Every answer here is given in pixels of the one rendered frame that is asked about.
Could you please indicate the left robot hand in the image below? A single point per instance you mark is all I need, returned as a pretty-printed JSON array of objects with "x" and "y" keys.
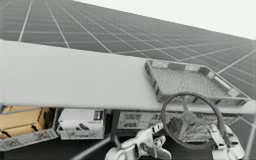
[{"x": 146, "y": 141}]

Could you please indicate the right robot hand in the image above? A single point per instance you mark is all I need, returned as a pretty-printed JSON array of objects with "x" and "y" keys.
[{"x": 218, "y": 138}]

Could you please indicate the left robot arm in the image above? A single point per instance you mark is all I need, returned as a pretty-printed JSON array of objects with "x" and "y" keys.
[{"x": 117, "y": 152}]

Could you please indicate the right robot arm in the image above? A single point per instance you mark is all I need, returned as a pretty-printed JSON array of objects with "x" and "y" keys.
[{"x": 221, "y": 156}]

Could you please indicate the grey mesh tray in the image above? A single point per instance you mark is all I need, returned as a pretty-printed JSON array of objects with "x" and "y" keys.
[{"x": 186, "y": 80}]

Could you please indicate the white printed box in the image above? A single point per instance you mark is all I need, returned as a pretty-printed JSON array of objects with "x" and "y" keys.
[{"x": 81, "y": 125}]

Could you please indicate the grey table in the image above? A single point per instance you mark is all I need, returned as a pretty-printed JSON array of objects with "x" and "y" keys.
[{"x": 66, "y": 76}]

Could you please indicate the brown cardboard box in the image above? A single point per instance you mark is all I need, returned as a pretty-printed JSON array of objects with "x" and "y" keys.
[{"x": 21, "y": 121}]

